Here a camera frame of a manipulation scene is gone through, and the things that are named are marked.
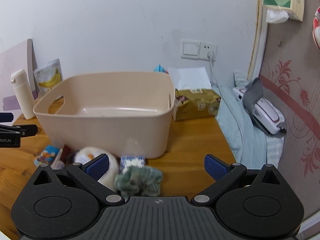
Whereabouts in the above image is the white thermos bottle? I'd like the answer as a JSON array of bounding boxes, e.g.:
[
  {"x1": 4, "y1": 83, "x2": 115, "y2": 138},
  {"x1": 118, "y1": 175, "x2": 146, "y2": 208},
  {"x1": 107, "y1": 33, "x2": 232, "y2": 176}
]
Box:
[{"x1": 10, "y1": 69, "x2": 36, "y2": 120}]

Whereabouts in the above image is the light blue blanket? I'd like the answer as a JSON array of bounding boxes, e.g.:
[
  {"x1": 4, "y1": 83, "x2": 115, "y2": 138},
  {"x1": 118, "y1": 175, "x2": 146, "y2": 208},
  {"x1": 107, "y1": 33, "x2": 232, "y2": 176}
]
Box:
[{"x1": 216, "y1": 70, "x2": 285, "y2": 169}]

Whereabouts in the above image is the white wall switch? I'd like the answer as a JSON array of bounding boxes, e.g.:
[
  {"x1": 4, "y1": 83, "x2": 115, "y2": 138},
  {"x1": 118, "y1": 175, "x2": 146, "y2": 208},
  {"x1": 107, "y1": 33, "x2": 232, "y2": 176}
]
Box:
[{"x1": 181, "y1": 39, "x2": 201, "y2": 60}]

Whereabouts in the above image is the white paper box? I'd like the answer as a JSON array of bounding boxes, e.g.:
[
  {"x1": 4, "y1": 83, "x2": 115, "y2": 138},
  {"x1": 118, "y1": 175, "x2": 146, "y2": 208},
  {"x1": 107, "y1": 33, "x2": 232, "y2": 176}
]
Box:
[{"x1": 167, "y1": 67, "x2": 212, "y2": 90}]

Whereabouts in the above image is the red and white object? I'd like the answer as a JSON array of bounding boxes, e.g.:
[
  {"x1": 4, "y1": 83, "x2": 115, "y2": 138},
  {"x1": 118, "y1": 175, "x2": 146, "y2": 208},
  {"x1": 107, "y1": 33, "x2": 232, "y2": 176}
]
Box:
[{"x1": 312, "y1": 6, "x2": 320, "y2": 49}]

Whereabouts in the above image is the white fluffy ball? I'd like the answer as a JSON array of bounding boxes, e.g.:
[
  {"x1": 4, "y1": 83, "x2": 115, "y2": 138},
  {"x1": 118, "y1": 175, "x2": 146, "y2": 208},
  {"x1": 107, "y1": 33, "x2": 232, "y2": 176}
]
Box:
[{"x1": 72, "y1": 146, "x2": 119, "y2": 189}]

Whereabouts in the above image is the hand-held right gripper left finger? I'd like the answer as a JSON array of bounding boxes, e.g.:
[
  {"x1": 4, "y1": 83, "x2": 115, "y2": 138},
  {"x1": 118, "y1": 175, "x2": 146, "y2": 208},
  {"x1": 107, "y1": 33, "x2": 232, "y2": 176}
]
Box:
[{"x1": 29, "y1": 153, "x2": 125, "y2": 207}]

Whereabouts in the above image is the beige plastic basin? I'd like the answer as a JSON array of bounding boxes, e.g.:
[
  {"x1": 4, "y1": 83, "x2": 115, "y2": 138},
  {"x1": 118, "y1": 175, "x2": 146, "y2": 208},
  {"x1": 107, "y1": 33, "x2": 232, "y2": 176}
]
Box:
[{"x1": 33, "y1": 71, "x2": 176, "y2": 159}]

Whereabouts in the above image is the dark red small object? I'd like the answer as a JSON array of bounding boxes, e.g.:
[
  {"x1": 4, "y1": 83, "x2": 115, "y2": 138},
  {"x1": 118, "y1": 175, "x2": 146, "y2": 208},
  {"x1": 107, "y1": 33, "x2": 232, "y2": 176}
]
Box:
[{"x1": 61, "y1": 144, "x2": 73, "y2": 162}]

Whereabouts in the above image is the colourful small packet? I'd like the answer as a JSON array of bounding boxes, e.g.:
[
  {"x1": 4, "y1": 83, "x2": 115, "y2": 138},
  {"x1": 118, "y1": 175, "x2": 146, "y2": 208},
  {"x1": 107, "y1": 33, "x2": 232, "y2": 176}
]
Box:
[{"x1": 34, "y1": 145, "x2": 60, "y2": 168}]

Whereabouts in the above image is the grey cuff strap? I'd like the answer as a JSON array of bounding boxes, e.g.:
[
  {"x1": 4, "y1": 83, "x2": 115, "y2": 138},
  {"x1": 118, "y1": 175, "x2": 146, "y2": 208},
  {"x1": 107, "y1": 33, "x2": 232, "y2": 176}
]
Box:
[{"x1": 242, "y1": 78, "x2": 287, "y2": 137}]

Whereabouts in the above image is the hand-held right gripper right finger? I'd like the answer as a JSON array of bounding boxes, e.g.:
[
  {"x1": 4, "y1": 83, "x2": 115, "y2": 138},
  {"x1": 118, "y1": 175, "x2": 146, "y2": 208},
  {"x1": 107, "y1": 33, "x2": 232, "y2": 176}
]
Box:
[{"x1": 191, "y1": 154, "x2": 287, "y2": 207}]

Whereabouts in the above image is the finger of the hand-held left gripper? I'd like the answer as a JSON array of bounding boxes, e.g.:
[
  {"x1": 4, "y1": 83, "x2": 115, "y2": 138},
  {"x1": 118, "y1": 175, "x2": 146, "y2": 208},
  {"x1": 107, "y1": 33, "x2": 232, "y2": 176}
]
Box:
[
  {"x1": 0, "y1": 112, "x2": 14, "y2": 123},
  {"x1": 0, "y1": 124, "x2": 39, "y2": 138}
]

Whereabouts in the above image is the white handheld appliance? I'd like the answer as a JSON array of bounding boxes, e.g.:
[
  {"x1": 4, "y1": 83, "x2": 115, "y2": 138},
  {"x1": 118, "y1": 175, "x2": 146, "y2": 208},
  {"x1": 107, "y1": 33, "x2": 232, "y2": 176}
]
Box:
[{"x1": 232, "y1": 86, "x2": 285, "y2": 135}]

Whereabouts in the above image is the green knitted sock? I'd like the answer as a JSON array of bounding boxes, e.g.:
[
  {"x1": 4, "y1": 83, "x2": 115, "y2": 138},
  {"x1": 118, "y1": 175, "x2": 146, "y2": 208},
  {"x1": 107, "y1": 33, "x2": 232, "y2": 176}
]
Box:
[{"x1": 114, "y1": 165, "x2": 163, "y2": 197}]

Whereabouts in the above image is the floral bed headboard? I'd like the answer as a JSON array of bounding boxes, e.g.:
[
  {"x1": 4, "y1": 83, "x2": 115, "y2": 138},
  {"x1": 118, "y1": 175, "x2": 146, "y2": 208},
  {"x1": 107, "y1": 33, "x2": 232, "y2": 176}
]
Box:
[{"x1": 247, "y1": 0, "x2": 320, "y2": 240}]

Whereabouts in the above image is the blue white tissue packet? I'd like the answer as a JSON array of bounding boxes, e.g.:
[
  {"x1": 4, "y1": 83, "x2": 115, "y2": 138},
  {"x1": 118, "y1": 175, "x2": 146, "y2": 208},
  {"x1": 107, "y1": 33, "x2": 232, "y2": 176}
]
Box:
[{"x1": 119, "y1": 156, "x2": 146, "y2": 174}]

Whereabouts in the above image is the gold tissue pack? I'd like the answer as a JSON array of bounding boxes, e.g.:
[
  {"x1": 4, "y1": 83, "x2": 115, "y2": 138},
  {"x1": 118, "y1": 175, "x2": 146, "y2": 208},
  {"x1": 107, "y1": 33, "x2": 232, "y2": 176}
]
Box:
[{"x1": 172, "y1": 87, "x2": 222, "y2": 122}]

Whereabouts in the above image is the banana snack bag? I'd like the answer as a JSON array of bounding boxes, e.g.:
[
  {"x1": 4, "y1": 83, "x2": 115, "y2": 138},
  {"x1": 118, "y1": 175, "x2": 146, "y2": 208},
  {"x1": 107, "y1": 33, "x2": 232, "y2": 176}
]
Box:
[{"x1": 33, "y1": 59, "x2": 63, "y2": 98}]

